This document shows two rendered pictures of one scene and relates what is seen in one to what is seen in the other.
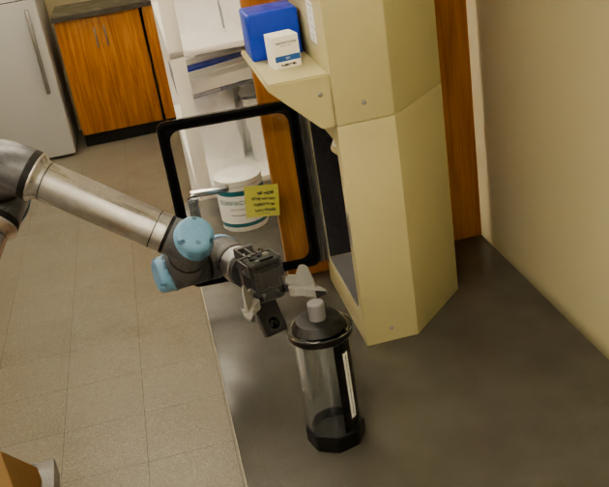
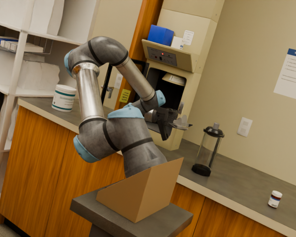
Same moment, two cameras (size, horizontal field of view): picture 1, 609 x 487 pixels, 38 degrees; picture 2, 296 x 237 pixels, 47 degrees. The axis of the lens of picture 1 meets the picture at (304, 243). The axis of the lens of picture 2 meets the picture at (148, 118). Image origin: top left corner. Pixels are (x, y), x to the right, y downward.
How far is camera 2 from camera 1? 1.69 m
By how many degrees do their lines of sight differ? 52
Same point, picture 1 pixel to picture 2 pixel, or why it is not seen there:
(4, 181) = (119, 55)
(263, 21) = (168, 32)
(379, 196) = (190, 98)
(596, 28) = (246, 66)
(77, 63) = not seen: outside the picture
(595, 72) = (242, 77)
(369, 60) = (205, 55)
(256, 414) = not seen: hidden behind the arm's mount
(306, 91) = (195, 58)
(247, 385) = not seen: hidden behind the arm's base
